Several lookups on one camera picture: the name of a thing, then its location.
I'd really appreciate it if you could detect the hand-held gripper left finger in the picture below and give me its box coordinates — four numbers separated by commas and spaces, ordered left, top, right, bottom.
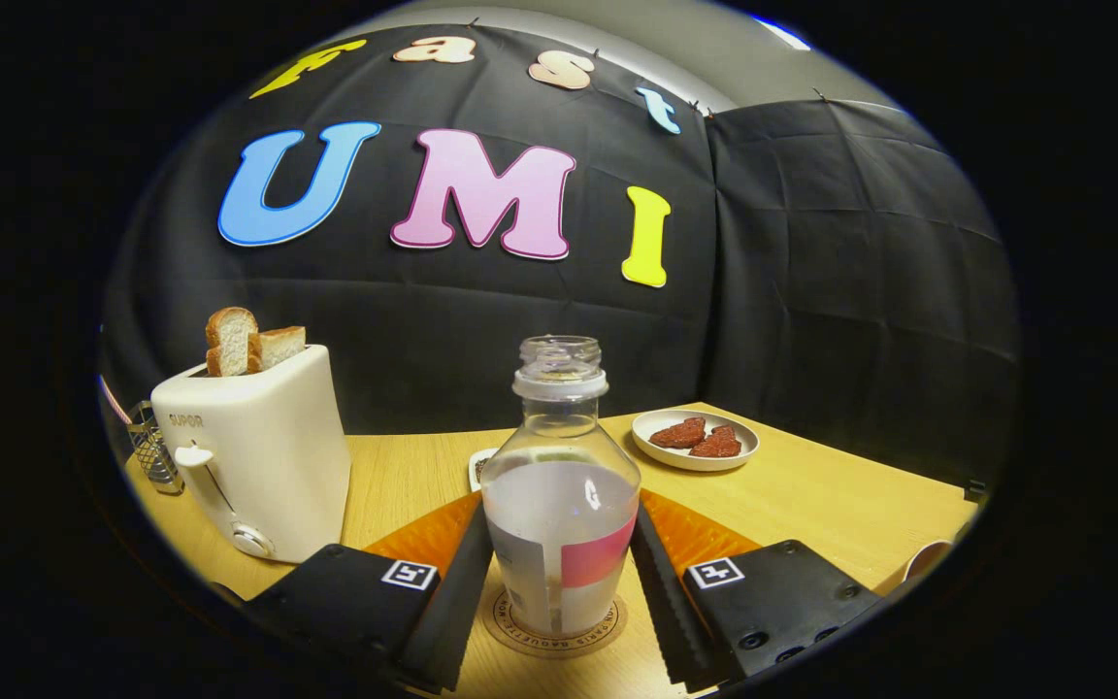
244, 493, 497, 695

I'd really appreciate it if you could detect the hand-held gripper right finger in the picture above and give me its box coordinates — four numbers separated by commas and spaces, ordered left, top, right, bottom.
629, 488, 885, 692

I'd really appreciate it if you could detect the round wooden coaster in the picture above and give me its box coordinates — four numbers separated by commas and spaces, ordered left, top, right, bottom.
481, 582, 630, 661

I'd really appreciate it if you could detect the clear juice bottle red label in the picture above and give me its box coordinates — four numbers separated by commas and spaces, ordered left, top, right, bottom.
479, 335, 642, 639

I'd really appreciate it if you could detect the cream cup wooden handle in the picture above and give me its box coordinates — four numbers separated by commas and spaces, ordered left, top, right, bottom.
902, 540, 955, 583

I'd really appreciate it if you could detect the round white plate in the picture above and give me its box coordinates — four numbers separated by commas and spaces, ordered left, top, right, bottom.
631, 408, 761, 473

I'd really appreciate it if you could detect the red sausage piece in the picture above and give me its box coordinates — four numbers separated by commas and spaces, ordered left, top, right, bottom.
649, 417, 707, 449
688, 425, 743, 459

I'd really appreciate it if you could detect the wooden table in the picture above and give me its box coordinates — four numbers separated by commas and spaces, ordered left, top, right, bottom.
127, 401, 982, 699

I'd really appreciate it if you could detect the cream toaster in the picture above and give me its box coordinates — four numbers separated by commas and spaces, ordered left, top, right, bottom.
150, 344, 353, 565

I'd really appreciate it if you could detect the black backdrop cloth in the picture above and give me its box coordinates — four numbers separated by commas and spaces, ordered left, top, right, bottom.
98, 21, 1021, 486

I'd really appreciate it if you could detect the wire mesh holder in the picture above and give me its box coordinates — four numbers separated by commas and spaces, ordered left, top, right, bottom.
125, 400, 184, 496

